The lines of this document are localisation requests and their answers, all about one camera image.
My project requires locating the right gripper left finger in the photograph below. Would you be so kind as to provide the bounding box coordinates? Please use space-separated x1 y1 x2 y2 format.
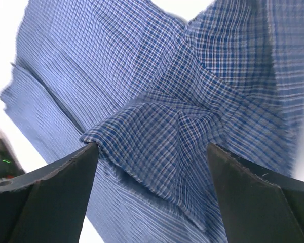
0 143 99 243

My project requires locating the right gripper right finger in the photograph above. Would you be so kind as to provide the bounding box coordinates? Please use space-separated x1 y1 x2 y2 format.
207 143 304 243

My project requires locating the blue checkered long sleeve shirt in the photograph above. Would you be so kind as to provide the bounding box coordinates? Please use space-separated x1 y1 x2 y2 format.
0 1 304 242

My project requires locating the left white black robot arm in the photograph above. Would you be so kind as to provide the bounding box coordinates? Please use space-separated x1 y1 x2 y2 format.
0 138 25 179

